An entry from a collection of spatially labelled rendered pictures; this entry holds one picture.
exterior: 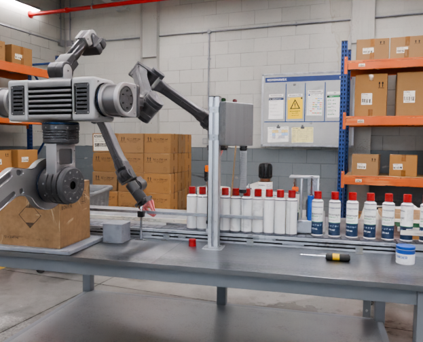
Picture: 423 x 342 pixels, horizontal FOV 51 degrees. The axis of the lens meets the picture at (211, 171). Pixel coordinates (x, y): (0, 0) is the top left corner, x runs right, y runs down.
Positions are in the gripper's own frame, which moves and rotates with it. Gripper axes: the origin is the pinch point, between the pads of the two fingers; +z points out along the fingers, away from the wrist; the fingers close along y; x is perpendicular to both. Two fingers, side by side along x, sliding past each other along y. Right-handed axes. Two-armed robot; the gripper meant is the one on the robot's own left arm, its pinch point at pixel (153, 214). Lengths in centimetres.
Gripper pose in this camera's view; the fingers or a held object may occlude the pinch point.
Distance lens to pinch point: 223.6
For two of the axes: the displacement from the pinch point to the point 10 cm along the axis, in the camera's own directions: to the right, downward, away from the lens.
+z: 6.1, 7.8, -1.0
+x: -7.5, 6.2, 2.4
